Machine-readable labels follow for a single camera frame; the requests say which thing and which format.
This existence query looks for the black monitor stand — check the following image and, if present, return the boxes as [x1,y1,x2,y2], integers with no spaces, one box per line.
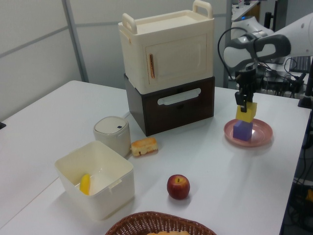
[296,70,313,108]

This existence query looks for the red toy apple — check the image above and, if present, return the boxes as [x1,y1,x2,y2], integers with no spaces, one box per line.
[166,174,191,200]

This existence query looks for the pink plate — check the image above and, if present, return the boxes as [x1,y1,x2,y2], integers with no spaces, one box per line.
[224,118,273,148]

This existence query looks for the toy bread slice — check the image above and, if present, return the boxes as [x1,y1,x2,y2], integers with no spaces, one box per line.
[130,137,159,158]

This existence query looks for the long toy bread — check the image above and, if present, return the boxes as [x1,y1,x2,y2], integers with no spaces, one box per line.
[146,229,189,235]

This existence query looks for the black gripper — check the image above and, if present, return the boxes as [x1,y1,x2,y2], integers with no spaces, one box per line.
[234,70,260,114]

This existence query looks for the open white plastic box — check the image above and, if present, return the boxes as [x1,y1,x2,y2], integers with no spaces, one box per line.
[54,140,135,221]

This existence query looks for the small white lidded bin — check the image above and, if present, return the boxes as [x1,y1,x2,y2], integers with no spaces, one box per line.
[92,116,131,158]

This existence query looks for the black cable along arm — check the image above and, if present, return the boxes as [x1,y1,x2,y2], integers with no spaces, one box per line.
[217,27,256,83]

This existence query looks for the cream toy cabinet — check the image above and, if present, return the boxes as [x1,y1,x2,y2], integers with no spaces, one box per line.
[117,0,216,95]

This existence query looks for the white drawer handle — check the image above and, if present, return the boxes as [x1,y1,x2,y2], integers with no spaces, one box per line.
[157,88,202,107]

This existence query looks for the dark brown drawer box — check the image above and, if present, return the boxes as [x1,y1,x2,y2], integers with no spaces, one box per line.
[123,73,216,137]

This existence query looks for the yellow toy banana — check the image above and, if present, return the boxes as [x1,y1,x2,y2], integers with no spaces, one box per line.
[79,173,91,196]

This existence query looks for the orange cabinet door handle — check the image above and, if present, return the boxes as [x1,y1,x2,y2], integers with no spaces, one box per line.
[148,54,157,79]

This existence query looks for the purple cube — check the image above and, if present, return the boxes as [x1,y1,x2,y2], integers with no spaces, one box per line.
[232,120,253,142]

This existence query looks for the black office chair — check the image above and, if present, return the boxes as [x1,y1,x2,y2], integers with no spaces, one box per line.
[265,10,275,30]

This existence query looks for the brown wicker basket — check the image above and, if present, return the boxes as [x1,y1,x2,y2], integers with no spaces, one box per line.
[105,211,217,235]

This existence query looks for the yellow cube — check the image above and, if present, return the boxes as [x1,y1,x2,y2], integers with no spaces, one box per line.
[235,101,258,123]

